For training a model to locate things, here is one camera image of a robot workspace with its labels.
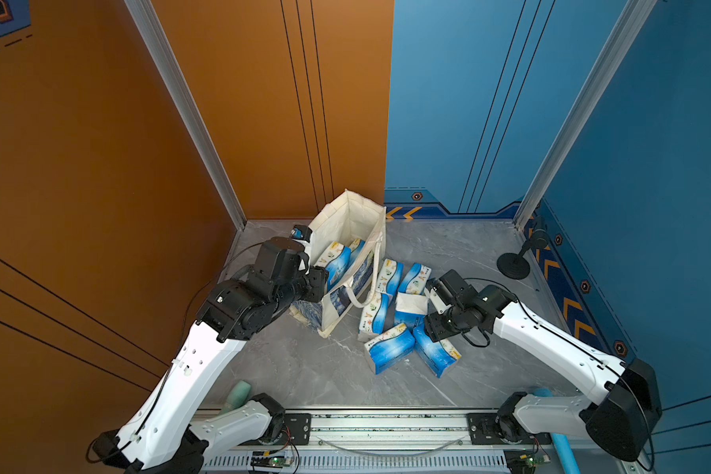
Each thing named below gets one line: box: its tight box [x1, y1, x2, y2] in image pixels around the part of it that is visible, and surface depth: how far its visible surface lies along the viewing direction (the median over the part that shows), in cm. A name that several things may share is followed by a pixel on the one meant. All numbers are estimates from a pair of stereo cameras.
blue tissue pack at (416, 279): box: [397, 262, 432, 296], surface depth 95 cm
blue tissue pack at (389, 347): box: [364, 322, 415, 376], surface depth 81 cm
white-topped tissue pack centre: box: [394, 291, 429, 328], surface depth 84 cm
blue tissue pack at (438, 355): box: [412, 323, 463, 379], surface depth 79 cm
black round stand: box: [496, 229, 549, 281], surface depth 107 cm
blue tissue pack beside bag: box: [358, 291, 395, 336], surface depth 87 cm
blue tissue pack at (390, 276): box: [377, 258, 404, 296], surface depth 95 cm
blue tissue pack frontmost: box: [314, 240, 353, 292], surface depth 83 cm
